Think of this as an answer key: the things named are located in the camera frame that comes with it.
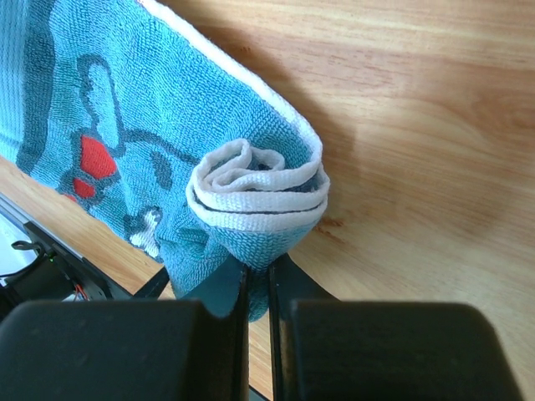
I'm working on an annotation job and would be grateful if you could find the aluminium front rail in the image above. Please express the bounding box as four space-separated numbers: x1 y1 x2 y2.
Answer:
1 195 58 299

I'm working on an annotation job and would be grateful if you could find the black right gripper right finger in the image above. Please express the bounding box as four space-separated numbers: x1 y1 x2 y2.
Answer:
268 256 522 400

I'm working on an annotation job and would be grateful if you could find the blue patterned towel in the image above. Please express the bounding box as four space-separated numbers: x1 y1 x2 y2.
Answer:
1 1 330 321

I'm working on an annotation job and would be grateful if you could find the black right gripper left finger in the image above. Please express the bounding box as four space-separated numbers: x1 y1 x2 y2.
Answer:
1 258 248 400

